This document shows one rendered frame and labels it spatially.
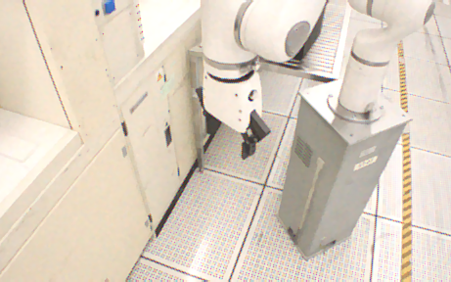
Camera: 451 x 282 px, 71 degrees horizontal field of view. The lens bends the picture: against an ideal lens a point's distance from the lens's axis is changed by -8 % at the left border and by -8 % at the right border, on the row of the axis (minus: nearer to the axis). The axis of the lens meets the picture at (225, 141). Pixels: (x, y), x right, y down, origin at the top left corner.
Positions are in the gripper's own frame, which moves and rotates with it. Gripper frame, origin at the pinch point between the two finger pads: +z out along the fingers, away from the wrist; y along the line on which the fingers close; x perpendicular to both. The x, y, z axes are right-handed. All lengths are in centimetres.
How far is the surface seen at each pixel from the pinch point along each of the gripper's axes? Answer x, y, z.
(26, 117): 23, 59, 16
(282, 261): -34, -1, 101
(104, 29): -3, 51, -4
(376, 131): -52, -12, 25
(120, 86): -4, 50, 15
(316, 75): -65, 19, 26
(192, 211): -23, 49, 101
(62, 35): 10.3, 43.4, -9.8
